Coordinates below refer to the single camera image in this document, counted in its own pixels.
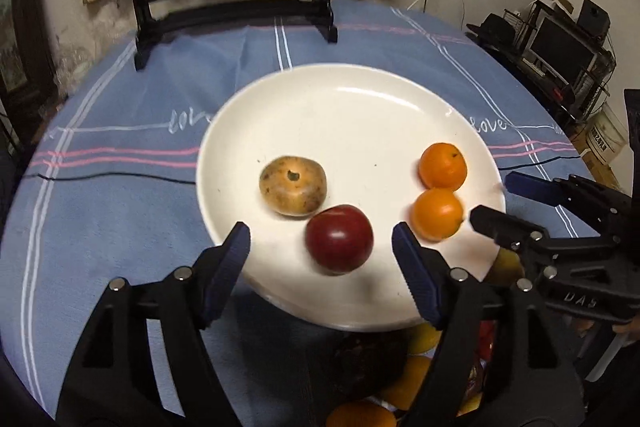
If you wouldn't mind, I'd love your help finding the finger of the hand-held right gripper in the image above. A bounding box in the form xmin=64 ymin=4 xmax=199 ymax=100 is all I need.
xmin=504 ymin=171 xmax=640 ymax=240
xmin=469 ymin=205 xmax=622 ymax=282

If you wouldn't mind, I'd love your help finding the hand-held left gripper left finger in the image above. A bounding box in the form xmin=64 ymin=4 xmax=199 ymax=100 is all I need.
xmin=55 ymin=222 xmax=251 ymax=427

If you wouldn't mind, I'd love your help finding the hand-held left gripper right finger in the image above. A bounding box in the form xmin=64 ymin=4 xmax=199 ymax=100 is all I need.
xmin=391 ymin=223 xmax=586 ymax=427

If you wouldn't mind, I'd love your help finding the dark red plum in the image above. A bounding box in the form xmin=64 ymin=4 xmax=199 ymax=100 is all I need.
xmin=305 ymin=204 xmax=375 ymax=277

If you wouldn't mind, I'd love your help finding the tan spotted round fruit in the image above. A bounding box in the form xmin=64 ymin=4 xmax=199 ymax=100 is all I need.
xmin=258 ymin=155 xmax=328 ymax=219

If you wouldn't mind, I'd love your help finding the white oval plate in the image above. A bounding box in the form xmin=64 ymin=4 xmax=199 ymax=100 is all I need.
xmin=196 ymin=63 xmax=508 ymax=333

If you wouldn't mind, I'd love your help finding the yellow-green round fruit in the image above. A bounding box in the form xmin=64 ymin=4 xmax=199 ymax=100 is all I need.
xmin=485 ymin=248 xmax=526 ymax=288

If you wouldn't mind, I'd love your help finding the small yellow fruit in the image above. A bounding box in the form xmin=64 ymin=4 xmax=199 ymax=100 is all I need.
xmin=406 ymin=322 xmax=443 ymax=354

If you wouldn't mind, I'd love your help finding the white plastic bucket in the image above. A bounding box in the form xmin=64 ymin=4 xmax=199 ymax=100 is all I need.
xmin=587 ymin=102 xmax=628 ymax=165

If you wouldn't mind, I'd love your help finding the red cherry tomato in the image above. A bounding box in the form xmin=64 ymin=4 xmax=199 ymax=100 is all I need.
xmin=477 ymin=319 xmax=496 ymax=360

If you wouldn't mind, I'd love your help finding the large orange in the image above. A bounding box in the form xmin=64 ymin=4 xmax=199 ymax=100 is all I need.
xmin=377 ymin=354 xmax=433 ymax=410

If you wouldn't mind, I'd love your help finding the blue striped tablecloth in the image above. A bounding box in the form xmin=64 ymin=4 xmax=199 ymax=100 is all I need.
xmin=0 ymin=0 xmax=601 ymax=427

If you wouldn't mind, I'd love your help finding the black computer desk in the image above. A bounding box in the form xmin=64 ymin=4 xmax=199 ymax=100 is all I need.
xmin=467 ymin=0 xmax=618 ymax=122

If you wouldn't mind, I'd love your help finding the computer monitor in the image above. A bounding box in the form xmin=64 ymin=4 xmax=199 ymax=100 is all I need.
xmin=530 ymin=14 xmax=598 ymax=80

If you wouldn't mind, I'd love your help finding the black hat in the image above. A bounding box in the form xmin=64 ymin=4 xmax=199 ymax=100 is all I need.
xmin=467 ymin=14 xmax=516 ymax=48

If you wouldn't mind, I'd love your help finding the black speaker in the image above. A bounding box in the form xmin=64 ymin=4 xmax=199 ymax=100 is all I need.
xmin=578 ymin=0 xmax=612 ymax=38

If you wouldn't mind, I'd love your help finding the dark framed picture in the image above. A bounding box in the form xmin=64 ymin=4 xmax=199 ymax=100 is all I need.
xmin=0 ymin=0 xmax=31 ymax=92

